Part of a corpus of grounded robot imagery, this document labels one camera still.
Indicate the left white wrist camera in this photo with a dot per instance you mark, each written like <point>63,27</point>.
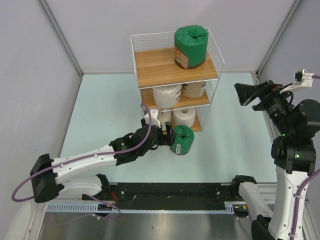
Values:
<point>153,118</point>

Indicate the cream paper roll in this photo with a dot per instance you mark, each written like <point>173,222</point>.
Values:
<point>165,117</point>

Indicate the top wooden shelf board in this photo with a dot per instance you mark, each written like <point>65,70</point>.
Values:
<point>158,68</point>

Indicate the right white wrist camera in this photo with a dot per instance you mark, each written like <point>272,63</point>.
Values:
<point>303,79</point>

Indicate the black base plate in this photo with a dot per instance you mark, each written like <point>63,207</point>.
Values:
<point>173,193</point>

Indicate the unwrapped white paper roll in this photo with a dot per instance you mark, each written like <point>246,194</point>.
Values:
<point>184,117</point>

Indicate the white slotted cable duct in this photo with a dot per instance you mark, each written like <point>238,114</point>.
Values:
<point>172,208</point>

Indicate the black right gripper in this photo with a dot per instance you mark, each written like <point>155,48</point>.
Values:
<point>267,90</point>

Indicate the tan paper roll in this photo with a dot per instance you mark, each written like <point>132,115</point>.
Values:
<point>193,90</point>

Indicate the middle wooden shelf board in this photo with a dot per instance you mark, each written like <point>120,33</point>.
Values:
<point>147,97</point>

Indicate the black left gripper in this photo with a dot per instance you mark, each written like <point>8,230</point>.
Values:
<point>169,133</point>

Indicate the white wire shelf rack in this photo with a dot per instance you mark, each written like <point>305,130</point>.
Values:
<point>151,41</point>

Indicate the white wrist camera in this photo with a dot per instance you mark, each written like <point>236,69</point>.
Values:
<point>303,79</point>
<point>153,118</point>

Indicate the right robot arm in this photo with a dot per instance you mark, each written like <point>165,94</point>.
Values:
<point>294,156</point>

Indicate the green roll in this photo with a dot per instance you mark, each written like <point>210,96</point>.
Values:
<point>190,46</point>
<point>183,140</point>

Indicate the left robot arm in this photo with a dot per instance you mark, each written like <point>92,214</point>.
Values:
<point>50,175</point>

